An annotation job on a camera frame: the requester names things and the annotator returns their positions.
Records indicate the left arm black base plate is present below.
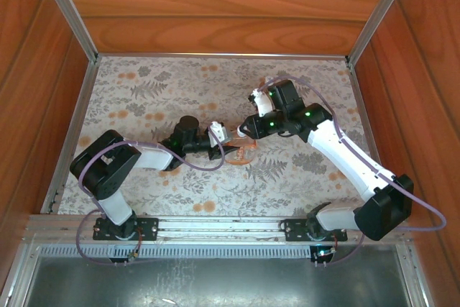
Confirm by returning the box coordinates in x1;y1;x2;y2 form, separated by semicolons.
92;217;159;242

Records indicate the floral patterned tablecloth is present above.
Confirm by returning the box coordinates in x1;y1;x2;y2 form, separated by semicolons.
57;55;391;216

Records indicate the aluminium table edge rail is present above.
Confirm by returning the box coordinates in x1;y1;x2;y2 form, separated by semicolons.
96;52;349;60
40;58;100;214
345;58;398;216

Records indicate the small connector board green light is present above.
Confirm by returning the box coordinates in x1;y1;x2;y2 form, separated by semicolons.
312;245;339;268

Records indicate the large orange clear plastic bottle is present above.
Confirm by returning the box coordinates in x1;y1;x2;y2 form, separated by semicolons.
229;129;259;168

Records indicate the grey sheet metal tray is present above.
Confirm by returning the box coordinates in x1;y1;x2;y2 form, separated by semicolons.
21;255;414;307

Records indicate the aluminium frame post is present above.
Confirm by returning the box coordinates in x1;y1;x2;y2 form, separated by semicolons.
34;0;100;63
345;0;420;65

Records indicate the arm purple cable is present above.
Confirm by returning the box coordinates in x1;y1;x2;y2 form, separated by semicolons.
75;129;226;267
257;75;448;267

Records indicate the long aluminium mounting rail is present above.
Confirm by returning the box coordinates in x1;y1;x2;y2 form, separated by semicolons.
23;214;410;245

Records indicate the grey slotted cable duct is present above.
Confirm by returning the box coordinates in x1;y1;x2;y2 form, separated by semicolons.
37;244;402;260

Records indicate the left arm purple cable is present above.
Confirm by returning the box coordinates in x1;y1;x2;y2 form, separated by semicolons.
75;129;226;267

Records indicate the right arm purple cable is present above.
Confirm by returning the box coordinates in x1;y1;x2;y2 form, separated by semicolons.
257;75;448;267

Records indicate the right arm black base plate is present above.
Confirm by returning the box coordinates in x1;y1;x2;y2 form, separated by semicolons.
283;219;349;242

